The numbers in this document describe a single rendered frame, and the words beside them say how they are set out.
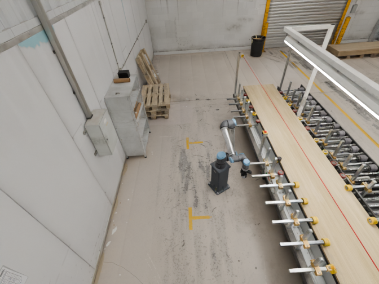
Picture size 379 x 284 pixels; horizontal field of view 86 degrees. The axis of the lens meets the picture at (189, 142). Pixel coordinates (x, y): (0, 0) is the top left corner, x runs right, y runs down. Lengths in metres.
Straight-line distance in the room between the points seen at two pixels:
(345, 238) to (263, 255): 1.14
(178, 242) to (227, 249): 0.75
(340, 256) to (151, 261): 2.38
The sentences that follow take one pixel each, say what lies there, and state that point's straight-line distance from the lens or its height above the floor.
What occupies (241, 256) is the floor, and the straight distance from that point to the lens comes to 3.53.
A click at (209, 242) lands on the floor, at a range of 3.55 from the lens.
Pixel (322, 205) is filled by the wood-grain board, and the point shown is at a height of 0.90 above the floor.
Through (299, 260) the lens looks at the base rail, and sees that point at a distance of 2.94.
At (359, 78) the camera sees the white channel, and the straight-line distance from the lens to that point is 2.31.
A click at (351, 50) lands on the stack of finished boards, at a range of 10.39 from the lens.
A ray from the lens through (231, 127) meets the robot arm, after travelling 3.17.
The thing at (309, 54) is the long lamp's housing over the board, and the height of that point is 2.37.
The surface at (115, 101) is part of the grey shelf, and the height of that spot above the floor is 1.46.
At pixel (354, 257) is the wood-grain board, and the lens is 2.98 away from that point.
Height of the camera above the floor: 3.31
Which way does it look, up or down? 43 degrees down
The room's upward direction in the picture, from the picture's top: 4 degrees counter-clockwise
